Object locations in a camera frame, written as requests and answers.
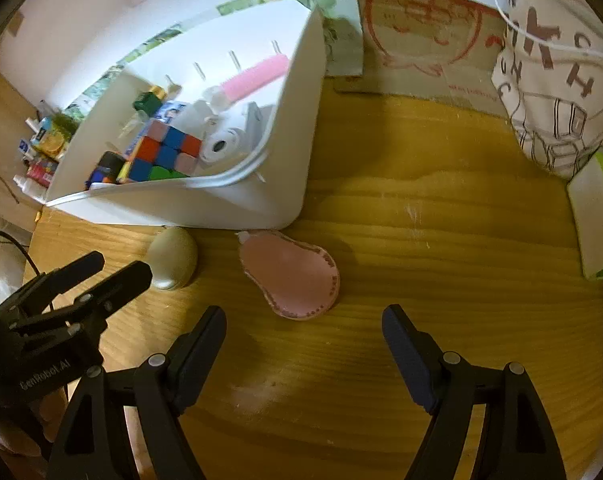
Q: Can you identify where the red packet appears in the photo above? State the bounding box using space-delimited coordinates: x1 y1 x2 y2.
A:
26 157 57 188

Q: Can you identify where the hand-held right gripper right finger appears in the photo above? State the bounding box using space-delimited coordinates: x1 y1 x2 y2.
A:
381 304 567 480

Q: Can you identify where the round beige compact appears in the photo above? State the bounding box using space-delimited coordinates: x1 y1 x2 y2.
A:
148 226 199 292

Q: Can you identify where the thin black cable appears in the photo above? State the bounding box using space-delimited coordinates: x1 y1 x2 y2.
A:
0 162 20 206

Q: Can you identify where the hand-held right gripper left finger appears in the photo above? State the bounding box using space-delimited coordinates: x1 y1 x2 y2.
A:
46 305 228 480

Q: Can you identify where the green tissue box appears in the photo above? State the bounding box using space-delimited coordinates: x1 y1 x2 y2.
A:
566 152 603 281

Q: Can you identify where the white instant camera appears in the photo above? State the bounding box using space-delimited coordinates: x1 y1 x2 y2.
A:
196 102 277 163

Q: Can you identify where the blue white floss packet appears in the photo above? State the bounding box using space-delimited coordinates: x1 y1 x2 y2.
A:
154 101 192 123

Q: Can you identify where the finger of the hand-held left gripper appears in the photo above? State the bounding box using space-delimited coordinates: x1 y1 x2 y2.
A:
0 251 106 328
12 261 154 356

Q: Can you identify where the printed canvas bag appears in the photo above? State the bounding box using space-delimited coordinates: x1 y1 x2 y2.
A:
491 0 603 181

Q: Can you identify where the white plastic storage box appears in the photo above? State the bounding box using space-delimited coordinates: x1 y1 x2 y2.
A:
44 2 328 231

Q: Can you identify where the green bottle with gold cap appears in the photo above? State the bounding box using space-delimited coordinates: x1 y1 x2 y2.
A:
133 85 168 117

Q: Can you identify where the pink leather pouch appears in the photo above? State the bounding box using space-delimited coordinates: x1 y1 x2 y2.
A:
236 230 341 321

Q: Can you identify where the person's left hand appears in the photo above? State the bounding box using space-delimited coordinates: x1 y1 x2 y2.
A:
0 392 67 456

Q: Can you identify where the multicoloured puzzle cube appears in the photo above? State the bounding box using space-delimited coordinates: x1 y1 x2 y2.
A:
116 119 203 182

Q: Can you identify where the brown cartoon cardboard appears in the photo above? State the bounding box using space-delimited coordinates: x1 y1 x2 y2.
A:
334 0 515 118

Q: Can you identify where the pink hair clip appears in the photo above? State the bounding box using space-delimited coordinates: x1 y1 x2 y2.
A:
202 55 290 111

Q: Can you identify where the white cable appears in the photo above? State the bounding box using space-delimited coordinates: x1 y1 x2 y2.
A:
494 0 603 68

